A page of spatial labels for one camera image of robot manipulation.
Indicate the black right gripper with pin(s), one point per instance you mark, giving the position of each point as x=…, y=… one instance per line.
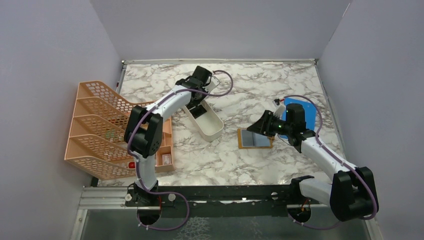
x=263, y=125

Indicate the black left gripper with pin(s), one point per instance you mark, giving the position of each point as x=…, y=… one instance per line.
x=195, y=102

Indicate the yellow leather card holder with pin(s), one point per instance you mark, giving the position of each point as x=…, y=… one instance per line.
x=250, y=140

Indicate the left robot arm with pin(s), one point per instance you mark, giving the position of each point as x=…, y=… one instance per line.
x=144, y=130

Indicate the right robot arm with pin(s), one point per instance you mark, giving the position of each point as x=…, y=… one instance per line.
x=351, y=194

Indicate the white plastic card tray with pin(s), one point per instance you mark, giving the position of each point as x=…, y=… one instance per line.
x=209, y=125

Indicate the peach plastic file rack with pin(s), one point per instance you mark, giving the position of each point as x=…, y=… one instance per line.
x=95, y=142

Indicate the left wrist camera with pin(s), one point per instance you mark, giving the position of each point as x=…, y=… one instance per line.
x=213, y=83

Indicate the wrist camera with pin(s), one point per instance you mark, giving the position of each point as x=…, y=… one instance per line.
x=213, y=83
x=279, y=107

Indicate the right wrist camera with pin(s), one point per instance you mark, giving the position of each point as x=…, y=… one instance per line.
x=279, y=107

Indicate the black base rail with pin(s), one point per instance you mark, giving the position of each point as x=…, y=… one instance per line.
x=215, y=201

